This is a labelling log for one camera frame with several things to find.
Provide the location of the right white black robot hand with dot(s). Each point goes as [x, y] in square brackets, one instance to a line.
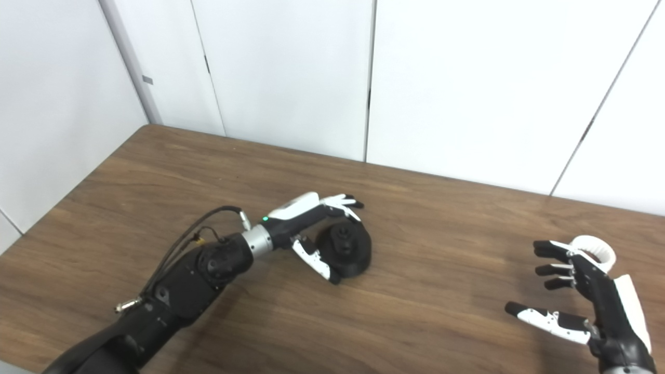
[608, 301]

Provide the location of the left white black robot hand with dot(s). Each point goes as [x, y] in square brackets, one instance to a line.
[291, 213]

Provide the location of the round black plastic part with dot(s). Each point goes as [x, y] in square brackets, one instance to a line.
[356, 254]

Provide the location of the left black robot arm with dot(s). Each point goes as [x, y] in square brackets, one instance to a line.
[192, 285]

